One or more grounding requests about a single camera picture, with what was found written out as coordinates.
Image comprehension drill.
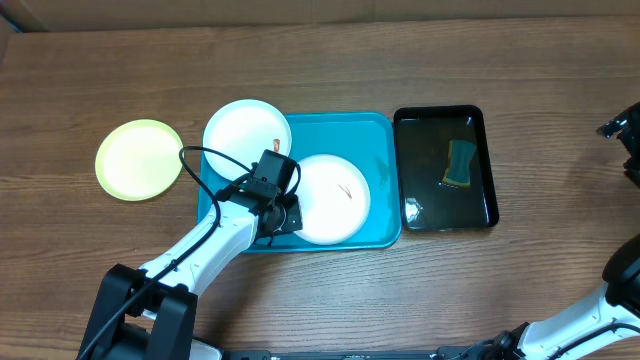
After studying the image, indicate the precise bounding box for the white plate with ketchup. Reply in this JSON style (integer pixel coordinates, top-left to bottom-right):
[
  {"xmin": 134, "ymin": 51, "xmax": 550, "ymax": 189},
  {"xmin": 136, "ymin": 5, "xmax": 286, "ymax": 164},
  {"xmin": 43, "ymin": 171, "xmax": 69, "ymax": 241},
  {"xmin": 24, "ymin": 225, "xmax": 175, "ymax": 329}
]
[{"xmin": 294, "ymin": 154, "xmax": 371, "ymax": 245}]

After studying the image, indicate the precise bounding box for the yellow plate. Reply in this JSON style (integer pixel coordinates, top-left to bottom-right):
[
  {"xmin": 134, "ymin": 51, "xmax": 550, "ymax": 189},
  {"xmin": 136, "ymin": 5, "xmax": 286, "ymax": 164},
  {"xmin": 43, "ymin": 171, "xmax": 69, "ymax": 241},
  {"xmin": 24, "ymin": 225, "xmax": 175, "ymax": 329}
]
[{"xmin": 95, "ymin": 119, "xmax": 183, "ymax": 201}]

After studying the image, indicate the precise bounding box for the green yellow sponge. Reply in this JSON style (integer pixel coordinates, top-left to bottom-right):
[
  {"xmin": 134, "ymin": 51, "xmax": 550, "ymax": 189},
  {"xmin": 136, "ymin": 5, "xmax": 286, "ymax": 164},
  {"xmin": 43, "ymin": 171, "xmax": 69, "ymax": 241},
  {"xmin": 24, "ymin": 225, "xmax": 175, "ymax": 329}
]
[{"xmin": 440, "ymin": 139, "xmax": 477, "ymax": 188}]

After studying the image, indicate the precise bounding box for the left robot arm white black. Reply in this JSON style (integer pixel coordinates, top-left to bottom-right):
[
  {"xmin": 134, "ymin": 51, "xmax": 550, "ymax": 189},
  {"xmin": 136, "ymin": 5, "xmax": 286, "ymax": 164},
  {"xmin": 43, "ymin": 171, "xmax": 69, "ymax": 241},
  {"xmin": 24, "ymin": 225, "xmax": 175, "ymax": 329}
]
[{"xmin": 78, "ymin": 193, "xmax": 302, "ymax": 360}]

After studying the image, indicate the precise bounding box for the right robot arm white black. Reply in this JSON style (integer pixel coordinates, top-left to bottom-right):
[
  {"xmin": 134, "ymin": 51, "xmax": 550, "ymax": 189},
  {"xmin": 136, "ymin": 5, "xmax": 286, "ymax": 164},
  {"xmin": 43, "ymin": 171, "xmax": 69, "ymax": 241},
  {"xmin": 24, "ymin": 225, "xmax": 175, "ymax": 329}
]
[{"xmin": 479, "ymin": 236, "xmax": 639, "ymax": 360}]

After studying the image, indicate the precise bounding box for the teal plastic tray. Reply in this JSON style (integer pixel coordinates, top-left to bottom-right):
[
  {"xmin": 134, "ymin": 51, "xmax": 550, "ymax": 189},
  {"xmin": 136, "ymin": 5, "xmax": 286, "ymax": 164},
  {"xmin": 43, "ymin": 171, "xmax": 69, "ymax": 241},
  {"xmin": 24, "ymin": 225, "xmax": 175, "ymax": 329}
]
[{"xmin": 197, "ymin": 111, "xmax": 403, "ymax": 254}]

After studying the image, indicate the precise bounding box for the black water tray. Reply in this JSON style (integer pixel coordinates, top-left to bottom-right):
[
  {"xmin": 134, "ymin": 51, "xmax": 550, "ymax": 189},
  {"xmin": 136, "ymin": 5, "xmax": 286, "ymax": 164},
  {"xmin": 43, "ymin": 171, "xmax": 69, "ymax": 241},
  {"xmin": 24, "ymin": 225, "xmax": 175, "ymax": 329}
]
[{"xmin": 393, "ymin": 105, "xmax": 500, "ymax": 231}]

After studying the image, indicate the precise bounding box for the white plate upper left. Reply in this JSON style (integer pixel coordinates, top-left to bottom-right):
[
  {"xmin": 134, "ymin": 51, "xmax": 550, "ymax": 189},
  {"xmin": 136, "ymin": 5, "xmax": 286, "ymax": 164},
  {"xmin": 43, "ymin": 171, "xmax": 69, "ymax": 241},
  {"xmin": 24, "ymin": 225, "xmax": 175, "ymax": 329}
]
[{"xmin": 202, "ymin": 99, "xmax": 292, "ymax": 167}]

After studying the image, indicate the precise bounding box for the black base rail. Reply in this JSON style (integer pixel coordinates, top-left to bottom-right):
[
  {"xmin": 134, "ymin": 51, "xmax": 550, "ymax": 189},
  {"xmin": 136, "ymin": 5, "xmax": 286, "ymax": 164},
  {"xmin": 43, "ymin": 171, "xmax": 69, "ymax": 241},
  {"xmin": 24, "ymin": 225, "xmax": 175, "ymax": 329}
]
[{"xmin": 189, "ymin": 342, "xmax": 501, "ymax": 360}]

